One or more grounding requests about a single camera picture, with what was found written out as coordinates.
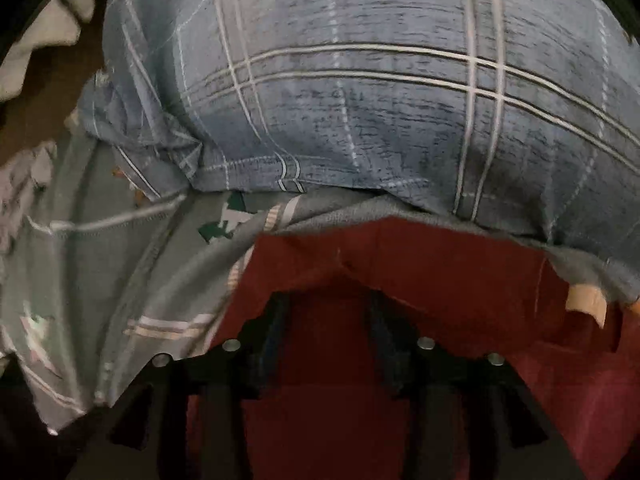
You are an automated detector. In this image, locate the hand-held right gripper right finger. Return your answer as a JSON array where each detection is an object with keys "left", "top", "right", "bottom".
[{"left": 367, "top": 290, "right": 588, "bottom": 480}]

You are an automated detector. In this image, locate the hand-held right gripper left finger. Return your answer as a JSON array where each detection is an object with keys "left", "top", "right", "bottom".
[{"left": 65, "top": 292, "right": 293, "bottom": 480}]

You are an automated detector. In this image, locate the red t-shirt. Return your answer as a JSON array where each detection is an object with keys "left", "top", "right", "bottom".
[{"left": 187, "top": 215, "right": 640, "bottom": 480}]

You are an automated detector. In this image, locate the grey patterned bedsheet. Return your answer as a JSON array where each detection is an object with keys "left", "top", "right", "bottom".
[{"left": 0, "top": 130, "right": 640, "bottom": 436}]

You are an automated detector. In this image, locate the grey and white crumpled cloth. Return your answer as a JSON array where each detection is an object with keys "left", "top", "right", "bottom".
[{"left": 0, "top": 141, "right": 58, "bottom": 256}]

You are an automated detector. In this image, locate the plain white cloth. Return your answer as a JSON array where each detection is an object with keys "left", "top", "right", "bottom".
[{"left": 0, "top": 0, "right": 103, "bottom": 101}]

